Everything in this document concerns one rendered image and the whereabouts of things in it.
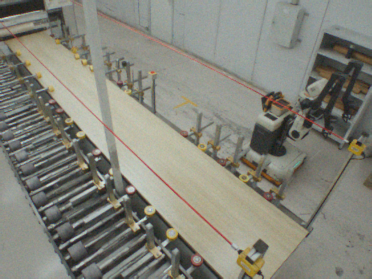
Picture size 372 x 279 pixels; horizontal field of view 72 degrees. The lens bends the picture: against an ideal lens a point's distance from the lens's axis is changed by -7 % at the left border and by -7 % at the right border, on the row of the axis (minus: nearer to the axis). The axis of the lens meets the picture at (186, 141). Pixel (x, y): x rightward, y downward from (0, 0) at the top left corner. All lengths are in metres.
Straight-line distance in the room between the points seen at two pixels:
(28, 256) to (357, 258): 3.38
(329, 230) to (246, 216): 1.57
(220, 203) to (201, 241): 0.36
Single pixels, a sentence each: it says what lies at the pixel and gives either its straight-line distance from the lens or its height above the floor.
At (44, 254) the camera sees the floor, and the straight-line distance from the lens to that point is 3.14.
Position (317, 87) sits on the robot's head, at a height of 1.35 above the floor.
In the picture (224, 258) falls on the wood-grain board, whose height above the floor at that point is 0.90.
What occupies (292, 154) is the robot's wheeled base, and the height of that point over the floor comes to 0.28.
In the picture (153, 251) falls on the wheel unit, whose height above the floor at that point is 0.85.
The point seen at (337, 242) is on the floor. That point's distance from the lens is 3.44.
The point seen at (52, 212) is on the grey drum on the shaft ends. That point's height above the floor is 0.85.
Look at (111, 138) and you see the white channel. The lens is 1.91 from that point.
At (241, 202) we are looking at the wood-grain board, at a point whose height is 0.90.
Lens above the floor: 2.61
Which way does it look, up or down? 41 degrees down
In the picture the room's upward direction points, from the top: 4 degrees clockwise
